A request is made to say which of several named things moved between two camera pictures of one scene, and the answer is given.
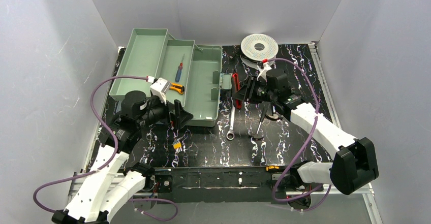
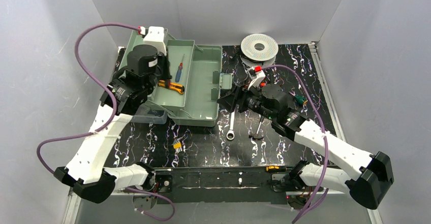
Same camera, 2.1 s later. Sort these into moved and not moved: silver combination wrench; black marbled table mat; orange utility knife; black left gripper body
Moved: black left gripper body
Not moved: silver combination wrench; orange utility knife; black marbled table mat
